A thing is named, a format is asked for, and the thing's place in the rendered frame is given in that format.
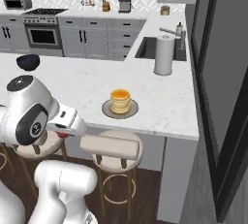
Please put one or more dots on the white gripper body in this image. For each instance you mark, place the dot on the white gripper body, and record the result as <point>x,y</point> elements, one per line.
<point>72,127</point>

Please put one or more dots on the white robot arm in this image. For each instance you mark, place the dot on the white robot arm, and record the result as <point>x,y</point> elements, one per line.
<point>29,105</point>

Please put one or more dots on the golden pancake stack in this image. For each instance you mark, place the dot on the golden pancake stack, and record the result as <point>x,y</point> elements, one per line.
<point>120,102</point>

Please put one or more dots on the dark grey fridge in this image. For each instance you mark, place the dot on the dark grey fridge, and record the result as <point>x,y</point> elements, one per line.
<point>193,169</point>

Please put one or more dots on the black framed fridge door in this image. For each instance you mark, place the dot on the black framed fridge door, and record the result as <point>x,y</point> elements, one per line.
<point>223,72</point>

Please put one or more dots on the beige stool with backrest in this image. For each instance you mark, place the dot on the beige stool with backrest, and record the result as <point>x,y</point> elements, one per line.
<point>111,148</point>
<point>48,145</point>

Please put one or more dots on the grey round plate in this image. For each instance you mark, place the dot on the grey round plate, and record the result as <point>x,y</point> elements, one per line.
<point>108,111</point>

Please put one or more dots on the dark blue bowl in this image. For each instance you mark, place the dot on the dark blue bowl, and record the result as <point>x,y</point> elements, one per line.
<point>28,61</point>

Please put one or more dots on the grey base cupboard run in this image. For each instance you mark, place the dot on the grey base cupboard run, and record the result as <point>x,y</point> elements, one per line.
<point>97,38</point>

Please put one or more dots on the steel stove with oven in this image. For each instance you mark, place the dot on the steel stove with oven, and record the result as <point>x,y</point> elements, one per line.
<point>42,27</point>

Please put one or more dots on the dark sink basin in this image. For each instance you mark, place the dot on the dark sink basin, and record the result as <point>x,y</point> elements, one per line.
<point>147,50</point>

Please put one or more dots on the white paper towel roll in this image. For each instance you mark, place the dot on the white paper towel roll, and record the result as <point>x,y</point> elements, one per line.
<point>164,55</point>

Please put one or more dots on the wooden knife block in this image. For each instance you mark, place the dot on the wooden knife block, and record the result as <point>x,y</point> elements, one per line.
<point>106,6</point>

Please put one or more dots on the silver tap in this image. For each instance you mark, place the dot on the silver tap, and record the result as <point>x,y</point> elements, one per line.
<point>171,32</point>

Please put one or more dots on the grey microwave oven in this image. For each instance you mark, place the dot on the grey microwave oven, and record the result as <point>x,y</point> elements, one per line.
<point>16,2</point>

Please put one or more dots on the silver soap dispenser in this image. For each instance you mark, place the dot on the silver soap dispenser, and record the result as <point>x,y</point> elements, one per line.
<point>179,27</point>

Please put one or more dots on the yellow jar with dark lid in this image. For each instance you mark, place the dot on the yellow jar with dark lid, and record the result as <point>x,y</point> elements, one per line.
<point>165,10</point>

